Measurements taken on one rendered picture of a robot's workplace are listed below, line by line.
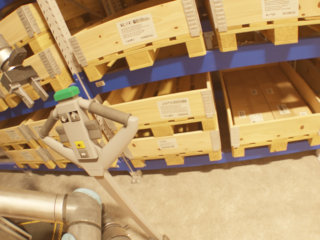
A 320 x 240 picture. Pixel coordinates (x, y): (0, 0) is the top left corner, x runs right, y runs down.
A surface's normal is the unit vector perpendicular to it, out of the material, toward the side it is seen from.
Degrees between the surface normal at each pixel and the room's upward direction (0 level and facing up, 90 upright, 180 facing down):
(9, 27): 90
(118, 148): 80
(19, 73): 62
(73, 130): 74
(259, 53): 90
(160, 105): 90
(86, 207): 35
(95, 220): 69
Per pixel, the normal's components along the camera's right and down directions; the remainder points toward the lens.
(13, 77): 0.71, -0.56
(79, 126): -0.22, 0.40
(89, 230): 0.55, -0.74
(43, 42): 0.95, -0.14
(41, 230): -0.29, -0.77
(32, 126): -0.14, 0.63
